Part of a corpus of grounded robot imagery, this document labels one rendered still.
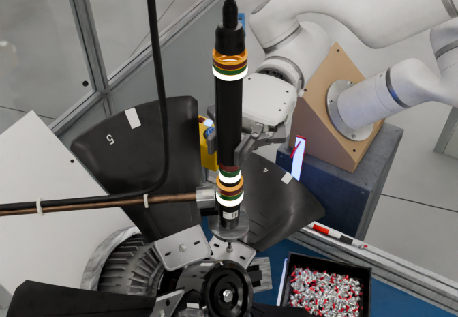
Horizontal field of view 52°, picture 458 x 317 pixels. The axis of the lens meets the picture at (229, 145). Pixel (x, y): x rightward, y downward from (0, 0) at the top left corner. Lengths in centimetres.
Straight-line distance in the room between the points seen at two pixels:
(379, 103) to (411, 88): 10
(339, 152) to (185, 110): 66
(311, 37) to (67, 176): 54
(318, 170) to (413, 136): 164
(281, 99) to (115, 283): 47
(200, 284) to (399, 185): 202
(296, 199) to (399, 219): 156
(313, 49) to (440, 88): 45
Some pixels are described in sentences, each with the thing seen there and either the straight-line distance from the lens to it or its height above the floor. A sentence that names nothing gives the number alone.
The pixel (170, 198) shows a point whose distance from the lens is 77.
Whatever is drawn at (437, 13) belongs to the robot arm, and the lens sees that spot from 77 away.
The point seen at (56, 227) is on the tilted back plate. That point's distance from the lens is 98.
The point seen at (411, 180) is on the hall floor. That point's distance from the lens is 276.
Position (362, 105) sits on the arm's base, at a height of 113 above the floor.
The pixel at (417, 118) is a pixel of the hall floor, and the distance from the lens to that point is 314.
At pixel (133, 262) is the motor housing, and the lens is 94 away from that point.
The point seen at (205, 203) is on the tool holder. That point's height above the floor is 136.
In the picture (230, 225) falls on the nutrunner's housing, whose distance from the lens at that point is 83.
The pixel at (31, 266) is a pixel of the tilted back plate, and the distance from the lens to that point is 96.
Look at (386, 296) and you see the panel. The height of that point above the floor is 69.
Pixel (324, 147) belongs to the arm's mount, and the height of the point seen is 99.
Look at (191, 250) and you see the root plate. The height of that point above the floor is 125.
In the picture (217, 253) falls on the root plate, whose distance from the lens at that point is 92.
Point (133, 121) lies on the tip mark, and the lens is 82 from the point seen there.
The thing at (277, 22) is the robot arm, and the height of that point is 156.
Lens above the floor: 198
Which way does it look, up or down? 46 degrees down
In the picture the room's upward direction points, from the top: straight up
